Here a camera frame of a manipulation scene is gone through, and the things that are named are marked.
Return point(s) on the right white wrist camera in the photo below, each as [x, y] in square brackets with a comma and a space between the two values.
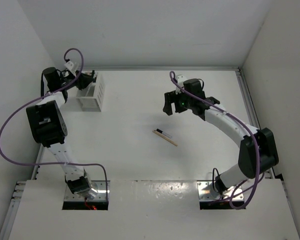
[180, 80]

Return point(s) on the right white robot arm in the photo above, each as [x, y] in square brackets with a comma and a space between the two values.
[257, 147]

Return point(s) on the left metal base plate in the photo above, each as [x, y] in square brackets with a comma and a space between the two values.
[97, 193]

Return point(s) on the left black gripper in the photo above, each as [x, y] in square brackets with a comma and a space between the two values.
[82, 81]

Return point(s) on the white slotted organizer box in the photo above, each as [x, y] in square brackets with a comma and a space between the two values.
[91, 98]

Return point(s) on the black white eyeliner pen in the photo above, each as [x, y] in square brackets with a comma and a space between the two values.
[164, 133]

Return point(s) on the gold makeup pencil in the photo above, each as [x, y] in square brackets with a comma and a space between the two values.
[165, 138]

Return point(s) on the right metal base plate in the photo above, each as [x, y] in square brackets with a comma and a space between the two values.
[207, 194]

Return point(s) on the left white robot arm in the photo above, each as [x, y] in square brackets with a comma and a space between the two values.
[49, 128]

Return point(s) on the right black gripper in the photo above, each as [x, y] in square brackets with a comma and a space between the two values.
[172, 97]

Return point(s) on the metal base plate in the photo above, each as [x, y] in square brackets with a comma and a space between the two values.
[97, 193]
[207, 194]

